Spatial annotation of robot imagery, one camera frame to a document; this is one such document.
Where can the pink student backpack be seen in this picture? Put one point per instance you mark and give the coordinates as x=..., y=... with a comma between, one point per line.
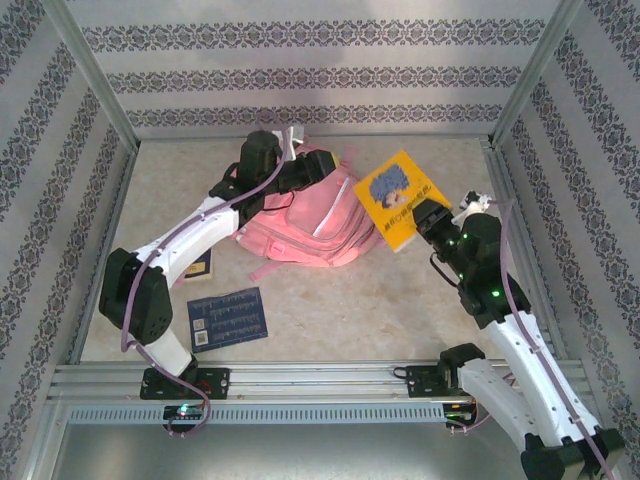
x=310, y=225

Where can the yellow illustrated book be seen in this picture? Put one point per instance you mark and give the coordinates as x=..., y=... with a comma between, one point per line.
x=395, y=200

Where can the navy book with beige label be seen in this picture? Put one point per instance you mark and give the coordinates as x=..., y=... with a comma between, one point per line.
x=200, y=267

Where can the dark blue white-print book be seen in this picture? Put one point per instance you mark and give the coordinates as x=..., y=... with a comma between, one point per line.
x=230, y=320

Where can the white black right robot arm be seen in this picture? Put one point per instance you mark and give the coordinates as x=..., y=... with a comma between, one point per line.
x=520, y=360

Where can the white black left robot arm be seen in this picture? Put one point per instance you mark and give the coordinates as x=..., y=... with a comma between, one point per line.
x=185, y=240

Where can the right controller board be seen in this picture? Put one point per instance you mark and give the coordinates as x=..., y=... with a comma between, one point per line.
x=457, y=414

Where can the controller board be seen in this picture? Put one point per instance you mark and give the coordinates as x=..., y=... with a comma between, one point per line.
x=457, y=414
x=192, y=412

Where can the grey metal sheet panel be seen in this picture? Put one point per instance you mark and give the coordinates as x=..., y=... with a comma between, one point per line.
x=320, y=455

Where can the left controller board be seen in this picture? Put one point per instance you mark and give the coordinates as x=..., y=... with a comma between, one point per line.
x=192, y=412

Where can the aluminium side rail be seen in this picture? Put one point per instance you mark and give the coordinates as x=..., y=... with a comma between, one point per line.
x=505, y=170
x=112, y=220

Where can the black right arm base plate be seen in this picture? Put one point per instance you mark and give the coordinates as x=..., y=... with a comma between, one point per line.
x=420, y=382

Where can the aluminium frame post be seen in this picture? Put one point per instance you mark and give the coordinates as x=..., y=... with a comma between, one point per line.
x=96, y=75
x=531, y=75

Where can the aluminium mounting rail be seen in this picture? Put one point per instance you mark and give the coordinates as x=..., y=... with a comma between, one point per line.
x=310, y=380

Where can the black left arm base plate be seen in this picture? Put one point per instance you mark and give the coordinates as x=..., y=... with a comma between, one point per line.
x=220, y=382

